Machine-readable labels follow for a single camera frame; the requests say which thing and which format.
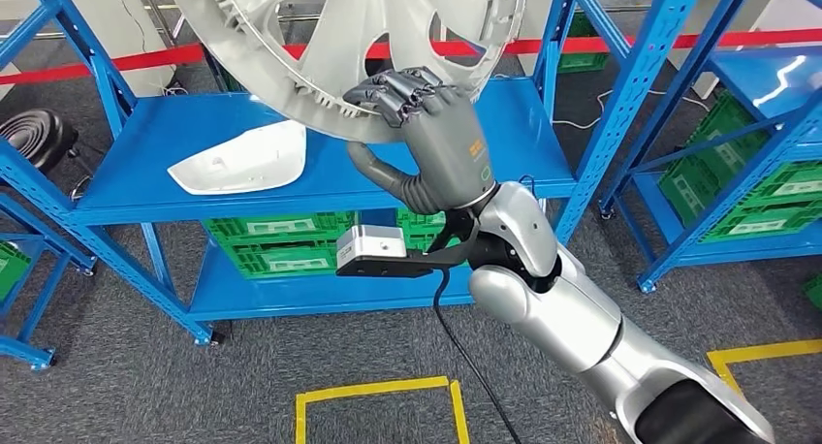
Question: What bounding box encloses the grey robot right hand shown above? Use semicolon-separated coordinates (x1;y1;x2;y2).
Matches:
341;67;499;216

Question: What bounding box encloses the silver plastic wheel hubcap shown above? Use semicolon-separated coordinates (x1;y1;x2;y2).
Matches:
163;0;531;143

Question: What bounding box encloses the white plastic cover part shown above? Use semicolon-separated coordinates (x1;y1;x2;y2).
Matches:
167;119;308;197

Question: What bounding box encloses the blue steel shelf rack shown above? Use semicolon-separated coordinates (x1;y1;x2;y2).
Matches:
0;0;98;371
597;0;822;295
25;0;691;347

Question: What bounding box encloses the red barrier belt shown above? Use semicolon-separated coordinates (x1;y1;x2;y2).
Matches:
282;28;822;60
0;43;206;88

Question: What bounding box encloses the white board panel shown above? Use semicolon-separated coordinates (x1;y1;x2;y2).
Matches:
57;0;177;99

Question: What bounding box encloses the black round swivel stool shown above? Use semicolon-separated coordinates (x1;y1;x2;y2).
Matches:
0;109;94;202

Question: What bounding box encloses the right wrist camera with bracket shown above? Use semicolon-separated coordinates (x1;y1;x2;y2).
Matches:
334;209;480;280

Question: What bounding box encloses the white floor cable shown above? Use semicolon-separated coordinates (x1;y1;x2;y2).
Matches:
552;87;705;131

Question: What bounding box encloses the black camera cable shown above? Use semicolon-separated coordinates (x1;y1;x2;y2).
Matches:
433;268;522;444

